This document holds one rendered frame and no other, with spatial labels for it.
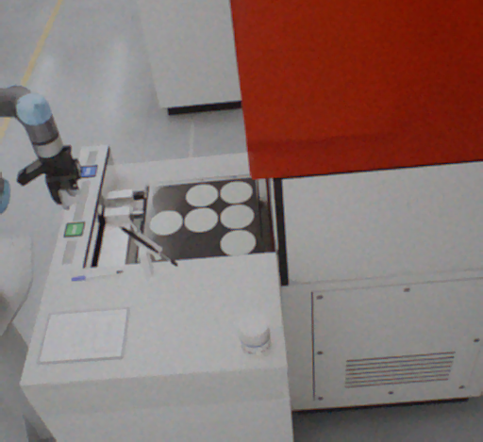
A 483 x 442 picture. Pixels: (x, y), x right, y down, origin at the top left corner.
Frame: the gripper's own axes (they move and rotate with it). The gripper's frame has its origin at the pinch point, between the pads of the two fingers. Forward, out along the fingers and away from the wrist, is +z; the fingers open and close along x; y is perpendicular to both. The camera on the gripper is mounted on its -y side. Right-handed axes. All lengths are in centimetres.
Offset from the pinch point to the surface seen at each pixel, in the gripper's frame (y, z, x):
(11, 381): -34, 62, -16
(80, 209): 0.3, 10.2, 9.1
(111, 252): 9.4, 17.8, -2.5
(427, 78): 92, -41, -17
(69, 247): -0.6, 10.2, -6.2
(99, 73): -51, 105, 255
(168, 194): 25.8, 15.9, 18.3
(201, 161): 35, 24, 43
